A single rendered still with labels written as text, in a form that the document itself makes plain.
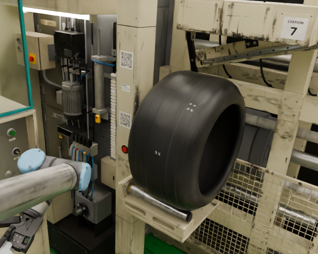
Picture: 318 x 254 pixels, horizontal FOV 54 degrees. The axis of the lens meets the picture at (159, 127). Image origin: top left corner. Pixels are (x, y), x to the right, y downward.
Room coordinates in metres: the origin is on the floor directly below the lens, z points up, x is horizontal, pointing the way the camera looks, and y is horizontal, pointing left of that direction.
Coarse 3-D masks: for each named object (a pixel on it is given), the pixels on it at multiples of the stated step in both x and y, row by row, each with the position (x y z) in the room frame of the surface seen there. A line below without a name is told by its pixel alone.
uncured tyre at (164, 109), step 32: (160, 96) 1.16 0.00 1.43; (192, 96) 1.11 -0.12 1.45; (224, 96) 1.16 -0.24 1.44; (160, 128) 1.06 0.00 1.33; (192, 128) 1.02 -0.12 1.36; (224, 128) 1.49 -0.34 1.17; (160, 160) 1.01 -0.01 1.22; (192, 160) 0.99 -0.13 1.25; (224, 160) 1.41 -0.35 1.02; (160, 192) 1.03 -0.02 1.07; (192, 192) 1.01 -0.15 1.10
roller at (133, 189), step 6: (132, 186) 1.28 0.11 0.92; (138, 186) 1.28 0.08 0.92; (132, 192) 1.26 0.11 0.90; (138, 192) 1.24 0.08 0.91; (144, 192) 1.24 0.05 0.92; (144, 198) 1.22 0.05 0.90; (150, 198) 1.20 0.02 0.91; (156, 204) 1.18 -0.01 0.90; (162, 204) 1.16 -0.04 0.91; (168, 204) 1.16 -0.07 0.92; (168, 210) 1.14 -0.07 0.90; (174, 210) 1.13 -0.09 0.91; (180, 210) 1.12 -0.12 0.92; (180, 216) 1.10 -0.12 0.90; (186, 216) 1.09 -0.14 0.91
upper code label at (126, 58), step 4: (120, 52) 1.41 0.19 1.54; (124, 52) 1.40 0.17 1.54; (128, 52) 1.39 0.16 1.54; (132, 52) 1.37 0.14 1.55; (120, 56) 1.41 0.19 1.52; (124, 56) 1.40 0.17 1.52; (128, 56) 1.39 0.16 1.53; (132, 56) 1.37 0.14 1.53; (120, 60) 1.41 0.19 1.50; (124, 60) 1.40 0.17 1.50; (128, 60) 1.39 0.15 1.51; (132, 60) 1.37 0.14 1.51; (120, 64) 1.41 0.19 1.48; (124, 64) 1.40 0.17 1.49; (128, 64) 1.39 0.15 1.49; (132, 64) 1.37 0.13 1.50; (128, 68) 1.39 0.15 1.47; (132, 68) 1.37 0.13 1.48
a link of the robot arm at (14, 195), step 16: (64, 160) 0.88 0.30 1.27; (16, 176) 0.62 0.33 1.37; (32, 176) 0.65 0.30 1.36; (48, 176) 0.70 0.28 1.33; (64, 176) 0.75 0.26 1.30; (80, 176) 0.82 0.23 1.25; (0, 192) 0.53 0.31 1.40; (16, 192) 0.56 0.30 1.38; (32, 192) 0.60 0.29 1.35; (48, 192) 0.66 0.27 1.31; (64, 192) 0.76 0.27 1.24; (0, 208) 0.50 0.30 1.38; (16, 208) 0.54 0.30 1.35
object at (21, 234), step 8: (24, 216) 0.83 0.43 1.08; (32, 216) 0.83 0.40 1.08; (16, 224) 0.81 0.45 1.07; (24, 224) 0.81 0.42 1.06; (32, 224) 0.82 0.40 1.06; (40, 224) 0.84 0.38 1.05; (16, 232) 0.77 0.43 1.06; (24, 232) 0.78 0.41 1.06; (32, 232) 0.80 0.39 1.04; (8, 240) 0.75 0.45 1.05; (16, 240) 0.76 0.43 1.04; (24, 240) 0.77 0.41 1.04; (32, 240) 0.81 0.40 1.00; (16, 248) 0.77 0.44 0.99; (24, 248) 0.74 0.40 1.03
